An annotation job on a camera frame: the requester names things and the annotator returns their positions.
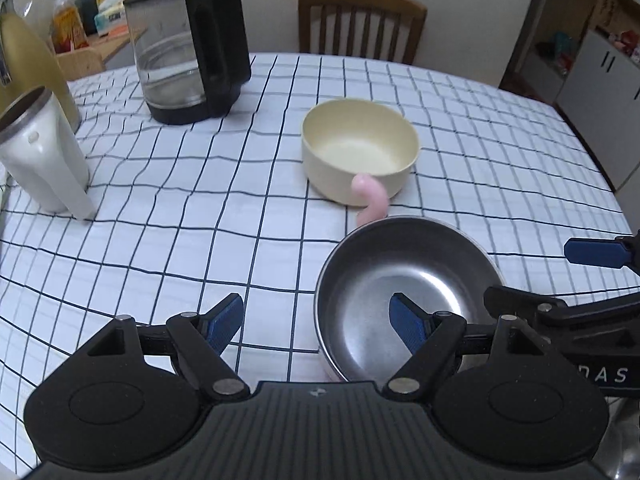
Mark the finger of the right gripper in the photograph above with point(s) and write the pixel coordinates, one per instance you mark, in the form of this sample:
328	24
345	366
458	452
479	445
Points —
620	252
533	308

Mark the orange snack bottle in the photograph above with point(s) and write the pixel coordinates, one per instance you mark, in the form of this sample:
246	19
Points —
68	31

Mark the wooden chair behind table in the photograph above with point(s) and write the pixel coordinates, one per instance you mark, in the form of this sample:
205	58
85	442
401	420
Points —
388	30

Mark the cream bowl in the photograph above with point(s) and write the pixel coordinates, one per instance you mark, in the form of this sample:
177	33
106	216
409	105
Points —
345	137

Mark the gold thermos jug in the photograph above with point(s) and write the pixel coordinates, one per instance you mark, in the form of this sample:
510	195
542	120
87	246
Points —
27	63

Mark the glass electric kettle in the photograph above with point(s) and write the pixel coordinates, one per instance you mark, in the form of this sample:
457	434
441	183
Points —
191	56

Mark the small steel bowl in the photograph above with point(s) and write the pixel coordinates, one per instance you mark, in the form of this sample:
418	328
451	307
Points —
432	263

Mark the pink kids plate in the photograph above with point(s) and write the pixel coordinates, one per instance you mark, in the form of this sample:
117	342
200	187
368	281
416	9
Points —
375	198

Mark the white cabinet unit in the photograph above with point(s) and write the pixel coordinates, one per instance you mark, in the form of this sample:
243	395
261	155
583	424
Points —
583	58

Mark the dark organizer box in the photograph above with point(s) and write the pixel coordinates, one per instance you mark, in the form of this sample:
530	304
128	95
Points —
88	10

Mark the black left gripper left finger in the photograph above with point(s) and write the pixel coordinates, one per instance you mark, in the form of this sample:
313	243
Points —
132	394

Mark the tissue box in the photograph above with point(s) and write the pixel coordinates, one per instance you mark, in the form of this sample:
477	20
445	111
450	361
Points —
111	21

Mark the checkered tablecloth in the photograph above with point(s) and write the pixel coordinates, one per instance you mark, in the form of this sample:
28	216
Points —
189	214

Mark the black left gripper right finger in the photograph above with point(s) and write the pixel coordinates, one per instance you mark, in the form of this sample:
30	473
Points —
500	393

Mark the wooden side shelf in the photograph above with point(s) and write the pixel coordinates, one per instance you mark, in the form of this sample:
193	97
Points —
110	52

